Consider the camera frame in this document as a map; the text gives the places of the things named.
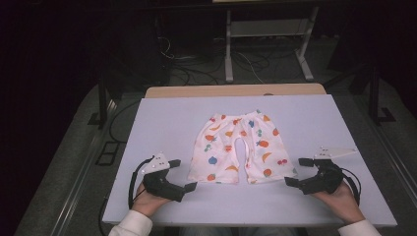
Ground white metal stand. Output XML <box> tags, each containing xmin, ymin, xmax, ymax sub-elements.
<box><xmin>224</xmin><ymin>6</ymin><xmax>320</xmax><ymax>84</ymax></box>

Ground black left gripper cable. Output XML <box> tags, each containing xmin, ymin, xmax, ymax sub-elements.
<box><xmin>128</xmin><ymin>155</ymin><xmax>155</xmax><ymax>210</ymax></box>

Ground person's left hand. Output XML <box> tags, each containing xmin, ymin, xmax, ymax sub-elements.
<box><xmin>131</xmin><ymin>181</ymin><xmax>172</xmax><ymax>218</ymax></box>

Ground tangle of floor cables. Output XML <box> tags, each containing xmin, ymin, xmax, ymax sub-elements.
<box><xmin>156</xmin><ymin>32</ymin><xmax>267</xmax><ymax>87</ymax></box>

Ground person's right hand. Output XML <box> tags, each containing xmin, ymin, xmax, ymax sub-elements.
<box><xmin>311</xmin><ymin>180</ymin><xmax>367</xmax><ymax>226</ymax></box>

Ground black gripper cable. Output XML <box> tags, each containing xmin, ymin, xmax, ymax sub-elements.
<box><xmin>338</xmin><ymin>166</ymin><xmax>363</xmax><ymax>207</ymax></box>
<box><xmin>128</xmin><ymin>155</ymin><xmax>155</xmax><ymax>210</ymax></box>

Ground black metal stand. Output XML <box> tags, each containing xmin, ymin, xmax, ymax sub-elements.
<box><xmin>347</xmin><ymin>63</ymin><xmax>397</xmax><ymax>128</ymax></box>
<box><xmin>87</xmin><ymin>55</ymin><xmax>124</xmax><ymax>131</ymax></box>

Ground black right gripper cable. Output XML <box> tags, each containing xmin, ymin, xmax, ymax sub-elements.
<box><xmin>338</xmin><ymin>166</ymin><xmax>363</xmax><ymax>207</ymax></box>

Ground white fruit-print shorts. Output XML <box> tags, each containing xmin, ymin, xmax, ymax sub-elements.
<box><xmin>186</xmin><ymin>109</ymin><xmax>299</xmax><ymax>185</ymax></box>

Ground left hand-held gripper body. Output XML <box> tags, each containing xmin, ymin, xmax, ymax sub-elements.
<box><xmin>141</xmin><ymin>151</ymin><xmax>186</xmax><ymax>203</ymax></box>

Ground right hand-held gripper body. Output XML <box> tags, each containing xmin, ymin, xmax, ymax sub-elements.
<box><xmin>298</xmin><ymin>146</ymin><xmax>358</xmax><ymax>196</ymax></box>

